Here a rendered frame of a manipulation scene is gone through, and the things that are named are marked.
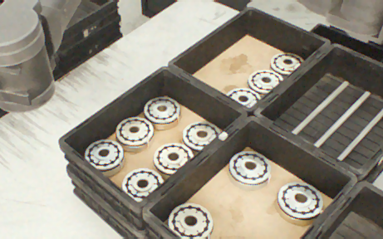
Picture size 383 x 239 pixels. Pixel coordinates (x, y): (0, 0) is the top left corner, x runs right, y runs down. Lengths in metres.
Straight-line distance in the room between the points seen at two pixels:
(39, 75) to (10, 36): 0.06
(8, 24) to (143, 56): 1.25
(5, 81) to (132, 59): 1.23
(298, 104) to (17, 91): 1.01
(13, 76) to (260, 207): 0.77
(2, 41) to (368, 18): 0.43
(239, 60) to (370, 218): 0.64
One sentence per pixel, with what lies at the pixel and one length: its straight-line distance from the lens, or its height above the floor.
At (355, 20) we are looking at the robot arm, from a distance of 0.65.
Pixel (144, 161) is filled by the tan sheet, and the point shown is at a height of 0.83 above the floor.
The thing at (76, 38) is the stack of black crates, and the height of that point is 0.51.
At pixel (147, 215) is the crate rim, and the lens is 1.01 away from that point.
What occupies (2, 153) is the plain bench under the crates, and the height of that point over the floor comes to 0.70.
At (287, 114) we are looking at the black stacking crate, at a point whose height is 0.83.
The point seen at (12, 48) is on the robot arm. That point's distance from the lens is 0.51.
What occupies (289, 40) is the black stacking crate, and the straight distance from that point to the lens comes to 1.56.
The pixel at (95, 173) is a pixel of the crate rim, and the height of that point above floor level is 0.93.
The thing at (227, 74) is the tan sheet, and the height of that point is 0.83.
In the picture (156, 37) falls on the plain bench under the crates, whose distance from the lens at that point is 1.85.
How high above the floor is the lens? 1.78
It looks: 48 degrees down
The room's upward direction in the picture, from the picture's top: 6 degrees counter-clockwise
